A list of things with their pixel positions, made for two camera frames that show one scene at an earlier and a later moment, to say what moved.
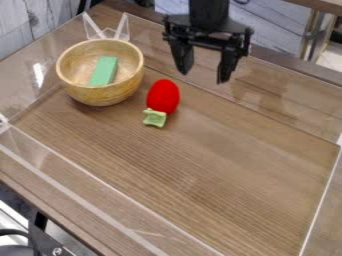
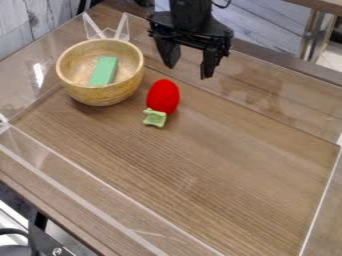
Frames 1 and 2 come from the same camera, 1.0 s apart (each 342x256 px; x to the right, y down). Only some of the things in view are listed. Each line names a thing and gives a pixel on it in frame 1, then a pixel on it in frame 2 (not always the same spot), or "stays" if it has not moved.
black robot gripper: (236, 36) -> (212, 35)
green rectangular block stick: (105, 70) stays
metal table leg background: (317, 34) stays
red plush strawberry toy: (162, 101) stays
